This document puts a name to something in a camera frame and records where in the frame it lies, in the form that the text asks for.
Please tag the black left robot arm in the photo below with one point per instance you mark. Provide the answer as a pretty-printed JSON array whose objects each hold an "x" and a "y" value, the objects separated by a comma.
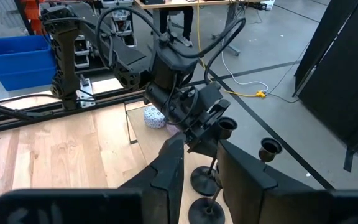
[{"x": 65, "y": 62}]

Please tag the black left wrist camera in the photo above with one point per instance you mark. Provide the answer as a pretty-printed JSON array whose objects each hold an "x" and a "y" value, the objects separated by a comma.
[{"x": 210, "y": 93}]

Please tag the purple candle jar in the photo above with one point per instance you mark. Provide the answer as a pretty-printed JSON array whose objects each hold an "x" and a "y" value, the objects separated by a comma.
[{"x": 172, "y": 130}]

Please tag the black candlestick holder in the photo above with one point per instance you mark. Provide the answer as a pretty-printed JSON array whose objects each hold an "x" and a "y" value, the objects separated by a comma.
[
  {"x": 204, "y": 183},
  {"x": 207, "y": 214}
]

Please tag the black partition screen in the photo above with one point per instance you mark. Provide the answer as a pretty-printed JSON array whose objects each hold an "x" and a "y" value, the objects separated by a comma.
[{"x": 337, "y": 77}]

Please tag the person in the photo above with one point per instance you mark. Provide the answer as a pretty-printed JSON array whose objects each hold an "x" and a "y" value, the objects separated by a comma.
[{"x": 186, "y": 25}]

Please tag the white parts bin rack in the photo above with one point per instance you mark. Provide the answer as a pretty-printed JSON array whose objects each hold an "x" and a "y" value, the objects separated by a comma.
[{"x": 124, "y": 31}]

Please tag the wooden workbench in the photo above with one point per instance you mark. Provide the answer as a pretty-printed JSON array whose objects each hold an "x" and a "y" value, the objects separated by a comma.
[{"x": 179, "y": 3}]

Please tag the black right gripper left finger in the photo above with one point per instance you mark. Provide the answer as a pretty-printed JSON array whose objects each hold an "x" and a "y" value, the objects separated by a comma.
[{"x": 163, "y": 186}]

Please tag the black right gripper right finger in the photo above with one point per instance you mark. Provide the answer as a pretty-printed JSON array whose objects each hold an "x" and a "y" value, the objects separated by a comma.
[{"x": 250, "y": 193}]

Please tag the red storage bin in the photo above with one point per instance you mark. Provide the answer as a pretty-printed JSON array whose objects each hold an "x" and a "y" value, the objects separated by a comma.
[{"x": 33, "y": 15}]

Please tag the white blue patterned candle jar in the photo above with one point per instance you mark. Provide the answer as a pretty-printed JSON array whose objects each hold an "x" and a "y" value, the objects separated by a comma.
[{"x": 154, "y": 119}]

